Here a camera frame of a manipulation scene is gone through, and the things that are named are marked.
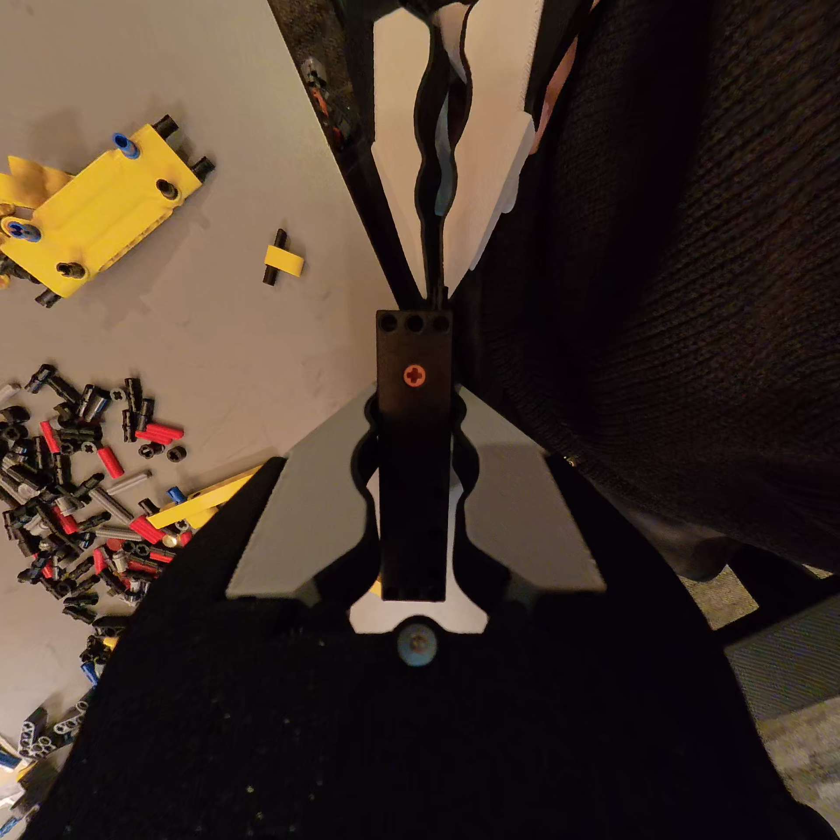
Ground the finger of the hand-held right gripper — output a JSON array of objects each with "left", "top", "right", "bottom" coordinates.
[
  {"left": 369, "top": 5, "right": 442, "bottom": 304},
  {"left": 436, "top": 0, "right": 547, "bottom": 303}
]

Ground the long yellow holed beam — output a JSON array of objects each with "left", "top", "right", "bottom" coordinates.
[{"left": 146, "top": 467, "right": 265, "bottom": 531}]

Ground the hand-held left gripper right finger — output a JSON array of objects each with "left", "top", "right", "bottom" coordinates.
[{"left": 453, "top": 385, "right": 606, "bottom": 609}]

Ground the black perforated block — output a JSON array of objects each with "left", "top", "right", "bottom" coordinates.
[{"left": 375, "top": 310, "right": 454, "bottom": 603}]

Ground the yellow brick assembly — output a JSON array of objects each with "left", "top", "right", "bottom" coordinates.
[{"left": 0, "top": 115, "right": 216, "bottom": 309}]

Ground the heap of mixed building bricks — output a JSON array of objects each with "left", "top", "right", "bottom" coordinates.
[{"left": 0, "top": 696, "right": 93, "bottom": 824}]

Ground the person's dark knit sweater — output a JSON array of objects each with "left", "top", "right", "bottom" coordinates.
[{"left": 453, "top": 0, "right": 840, "bottom": 581}]

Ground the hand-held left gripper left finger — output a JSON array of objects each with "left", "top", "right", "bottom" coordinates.
[{"left": 226, "top": 385, "right": 382, "bottom": 609}]

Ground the pile of small connector pins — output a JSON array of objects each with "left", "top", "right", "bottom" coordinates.
[{"left": 0, "top": 363, "right": 188, "bottom": 624}]

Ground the person's right hand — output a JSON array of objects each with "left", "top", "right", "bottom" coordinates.
[{"left": 532, "top": 33, "right": 581, "bottom": 155}]

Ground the small yellow connector with pin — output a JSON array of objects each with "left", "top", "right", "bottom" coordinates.
[{"left": 262, "top": 228, "right": 305, "bottom": 286}]

